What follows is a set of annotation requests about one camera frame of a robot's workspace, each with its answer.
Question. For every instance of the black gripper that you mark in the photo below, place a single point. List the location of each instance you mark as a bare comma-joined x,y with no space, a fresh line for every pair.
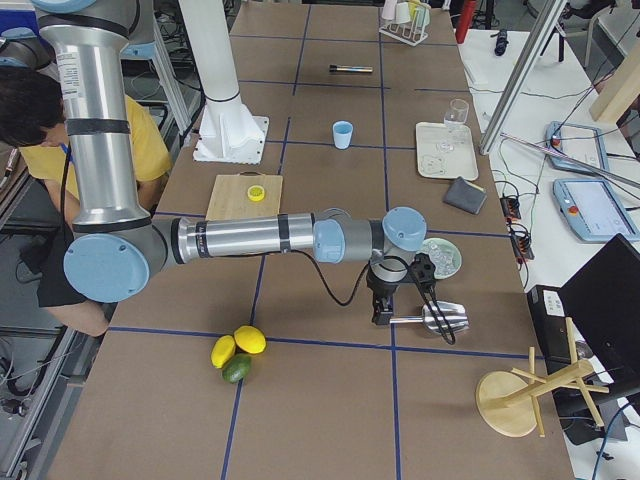
380,290

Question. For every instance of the wooden cup tree stand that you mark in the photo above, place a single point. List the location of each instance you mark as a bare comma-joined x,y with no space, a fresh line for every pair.
508,400

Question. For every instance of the green cup on rack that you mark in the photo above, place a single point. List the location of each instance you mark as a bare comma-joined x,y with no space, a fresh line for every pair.
422,19

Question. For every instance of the teach pendant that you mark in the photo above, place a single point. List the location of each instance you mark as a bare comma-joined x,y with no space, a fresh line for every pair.
580,142
592,210

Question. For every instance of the cream bear tray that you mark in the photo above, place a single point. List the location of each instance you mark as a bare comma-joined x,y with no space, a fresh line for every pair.
442,153

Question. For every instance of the whole yellow lemon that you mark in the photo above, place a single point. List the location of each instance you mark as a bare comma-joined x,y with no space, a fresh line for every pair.
223,350
250,339

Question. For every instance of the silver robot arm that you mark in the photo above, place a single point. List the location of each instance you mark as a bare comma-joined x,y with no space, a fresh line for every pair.
117,245

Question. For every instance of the pink cup on rack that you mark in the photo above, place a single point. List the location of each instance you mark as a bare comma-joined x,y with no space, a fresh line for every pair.
389,10

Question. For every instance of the teach pendant near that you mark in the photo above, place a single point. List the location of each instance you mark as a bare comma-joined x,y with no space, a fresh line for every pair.
592,210

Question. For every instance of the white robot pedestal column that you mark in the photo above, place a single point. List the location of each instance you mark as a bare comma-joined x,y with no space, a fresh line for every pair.
228,132

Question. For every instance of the black box with label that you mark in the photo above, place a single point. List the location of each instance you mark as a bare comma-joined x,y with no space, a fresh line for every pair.
549,320

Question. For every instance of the person in yellow shirt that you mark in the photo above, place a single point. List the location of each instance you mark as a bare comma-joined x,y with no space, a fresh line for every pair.
33,120

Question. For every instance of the whole yellow lemon left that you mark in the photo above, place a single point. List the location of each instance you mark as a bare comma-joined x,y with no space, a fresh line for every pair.
223,350

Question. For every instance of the yellow cup on rack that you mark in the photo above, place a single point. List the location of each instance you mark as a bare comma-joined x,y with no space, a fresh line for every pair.
414,8

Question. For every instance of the light blue plastic cup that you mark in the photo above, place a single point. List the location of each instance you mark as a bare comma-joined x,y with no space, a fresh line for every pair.
342,133

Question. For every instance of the steel ice scoop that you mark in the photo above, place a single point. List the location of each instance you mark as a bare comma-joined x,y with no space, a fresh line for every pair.
438,317

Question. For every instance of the green bowl of ice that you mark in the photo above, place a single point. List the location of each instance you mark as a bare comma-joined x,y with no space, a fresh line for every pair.
444,255

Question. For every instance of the bamboo cutting board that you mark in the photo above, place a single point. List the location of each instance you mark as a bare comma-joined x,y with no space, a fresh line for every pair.
229,199

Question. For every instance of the steel muddler black tip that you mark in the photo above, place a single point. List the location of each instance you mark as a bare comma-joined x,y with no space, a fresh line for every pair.
348,69

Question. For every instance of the black computer monitor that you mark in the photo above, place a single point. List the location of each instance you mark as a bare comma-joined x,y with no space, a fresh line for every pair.
602,298

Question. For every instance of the clear wine glass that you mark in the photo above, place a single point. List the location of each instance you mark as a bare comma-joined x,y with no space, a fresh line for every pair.
454,119

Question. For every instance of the white wire cup rack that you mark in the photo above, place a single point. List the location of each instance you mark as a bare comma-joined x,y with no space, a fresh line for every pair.
404,33

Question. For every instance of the green lime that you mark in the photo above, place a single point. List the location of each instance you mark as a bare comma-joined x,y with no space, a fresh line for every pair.
237,368

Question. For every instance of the whole yellow lemon upper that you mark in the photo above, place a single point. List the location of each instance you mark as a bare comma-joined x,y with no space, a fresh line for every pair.
250,339

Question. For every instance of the teach pendant far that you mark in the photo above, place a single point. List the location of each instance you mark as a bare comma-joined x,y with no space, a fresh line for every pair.
580,142

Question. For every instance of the white cup on rack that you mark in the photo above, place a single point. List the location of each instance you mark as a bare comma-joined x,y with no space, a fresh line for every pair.
402,13

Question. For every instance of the grey folded cloth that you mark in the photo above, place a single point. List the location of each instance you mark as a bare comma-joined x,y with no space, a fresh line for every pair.
465,195

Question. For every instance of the aluminium frame post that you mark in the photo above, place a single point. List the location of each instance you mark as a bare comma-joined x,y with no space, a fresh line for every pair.
545,22

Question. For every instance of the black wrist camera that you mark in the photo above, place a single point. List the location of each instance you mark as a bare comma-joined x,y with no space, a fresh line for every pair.
423,269

